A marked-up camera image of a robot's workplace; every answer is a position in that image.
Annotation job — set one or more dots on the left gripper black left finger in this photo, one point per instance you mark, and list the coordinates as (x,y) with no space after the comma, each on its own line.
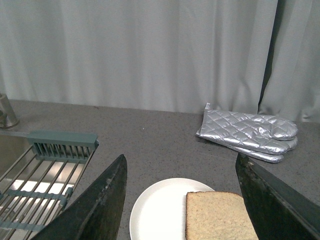
(96,214)

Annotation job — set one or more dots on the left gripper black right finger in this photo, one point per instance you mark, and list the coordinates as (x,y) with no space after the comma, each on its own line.
(276,210)

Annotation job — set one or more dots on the white round plate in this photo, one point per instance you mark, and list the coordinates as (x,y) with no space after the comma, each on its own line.
(159,213)

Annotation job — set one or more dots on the brown bread slice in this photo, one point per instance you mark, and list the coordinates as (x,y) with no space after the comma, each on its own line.
(217,215)

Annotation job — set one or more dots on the green metal sink drying rack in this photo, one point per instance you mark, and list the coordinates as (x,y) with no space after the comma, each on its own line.
(70,146)

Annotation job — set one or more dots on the stainless steel sink basin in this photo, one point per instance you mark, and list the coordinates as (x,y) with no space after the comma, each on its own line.
(33,191)

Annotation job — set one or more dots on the silver quilted oven mitt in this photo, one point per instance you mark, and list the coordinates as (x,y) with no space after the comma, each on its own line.
(220,124)

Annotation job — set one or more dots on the brushed steel faucet base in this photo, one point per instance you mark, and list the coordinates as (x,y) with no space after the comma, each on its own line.
(8,117)

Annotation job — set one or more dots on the grey curtain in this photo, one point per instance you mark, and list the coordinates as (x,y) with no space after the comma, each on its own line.
(250,56)

